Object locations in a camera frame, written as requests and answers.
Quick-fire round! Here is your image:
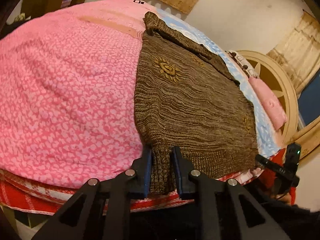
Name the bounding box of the patterned white brown pillow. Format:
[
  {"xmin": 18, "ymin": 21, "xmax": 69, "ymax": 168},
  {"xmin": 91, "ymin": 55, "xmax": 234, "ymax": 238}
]
[{"xmin": 227, "ymin": 50, "xmax": 259, "ymax": 78}]

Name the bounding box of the folded pink blanket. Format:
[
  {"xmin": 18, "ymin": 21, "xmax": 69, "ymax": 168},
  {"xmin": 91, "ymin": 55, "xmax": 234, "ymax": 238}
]
[{"xmin": 248, "ymin": 76, "xmax": 287, "ymax": 131}]

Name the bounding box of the brown knitted sun-pattern sweater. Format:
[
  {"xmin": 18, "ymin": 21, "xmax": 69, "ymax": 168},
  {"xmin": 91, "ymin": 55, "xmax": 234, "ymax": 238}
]
[{"xmin": 134, "ymin": 12, "xmax": 258, "ymax": 194}]

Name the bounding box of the beige side curtain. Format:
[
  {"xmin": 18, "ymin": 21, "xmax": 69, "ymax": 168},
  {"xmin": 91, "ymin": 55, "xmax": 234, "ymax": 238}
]
[{"xmin": 267, "ymin": 12, "xmax": 319, "ymax": 95}]

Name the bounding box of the cream wooden headboard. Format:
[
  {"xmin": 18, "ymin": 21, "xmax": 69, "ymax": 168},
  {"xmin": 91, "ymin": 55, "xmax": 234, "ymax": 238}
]
[{"xmin": 239, "ymin": 50, "xmax": 319, "ymax": 159}]

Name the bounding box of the pink and blue bedspread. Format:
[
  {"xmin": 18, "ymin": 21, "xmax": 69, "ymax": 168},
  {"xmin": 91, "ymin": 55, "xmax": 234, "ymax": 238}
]
[{"xmin": 1, "ymin": 0, "xmax": 279, "ymax": 188}]

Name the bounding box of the red checkered bed sheet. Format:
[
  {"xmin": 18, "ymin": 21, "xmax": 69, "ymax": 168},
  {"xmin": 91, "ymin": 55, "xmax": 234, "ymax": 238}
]
[{"xmin": 0, "ymin": 168, "xmax": 266, "ymax": 215}]

